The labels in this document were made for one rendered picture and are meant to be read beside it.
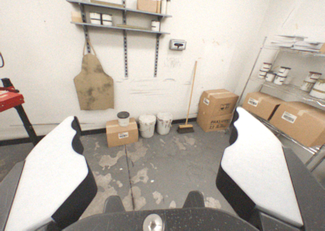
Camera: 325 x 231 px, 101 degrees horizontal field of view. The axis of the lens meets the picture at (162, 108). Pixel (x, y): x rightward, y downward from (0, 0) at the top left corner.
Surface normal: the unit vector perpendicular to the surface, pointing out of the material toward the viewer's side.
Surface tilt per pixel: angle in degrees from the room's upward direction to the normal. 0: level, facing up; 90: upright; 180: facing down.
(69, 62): 90
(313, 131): 90
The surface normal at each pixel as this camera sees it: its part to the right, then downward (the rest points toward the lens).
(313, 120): -0.94, 0.04
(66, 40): 0.33, 0.49
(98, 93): -0.15, 0.46
